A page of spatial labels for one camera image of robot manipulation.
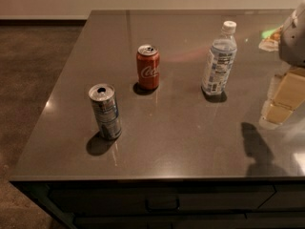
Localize dark right cabinet drawer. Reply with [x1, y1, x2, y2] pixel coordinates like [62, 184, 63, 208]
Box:
[260, 184, 305, 211]

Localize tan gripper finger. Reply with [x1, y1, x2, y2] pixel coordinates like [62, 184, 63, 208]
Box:
[262, 67, 305, 125]

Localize dark lower cabinet drawer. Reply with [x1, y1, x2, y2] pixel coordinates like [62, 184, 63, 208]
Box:
[74, 212, 305, 229]

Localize blue label plastic water bottle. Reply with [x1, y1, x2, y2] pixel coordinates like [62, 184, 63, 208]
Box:
[201, 21, 237, 95]

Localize red cola can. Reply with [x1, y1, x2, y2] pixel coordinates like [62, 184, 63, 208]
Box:
[136, 44, 160, 91]

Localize dark cabinet drawer with handle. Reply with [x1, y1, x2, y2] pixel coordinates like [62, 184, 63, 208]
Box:
[50, 186, 275, 216]

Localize silver blue energy drink can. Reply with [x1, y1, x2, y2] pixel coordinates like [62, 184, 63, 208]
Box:
[89, 83, 121, 140]

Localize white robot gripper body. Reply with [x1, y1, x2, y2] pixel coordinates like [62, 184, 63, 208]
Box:
[279, 0, 305, 66]

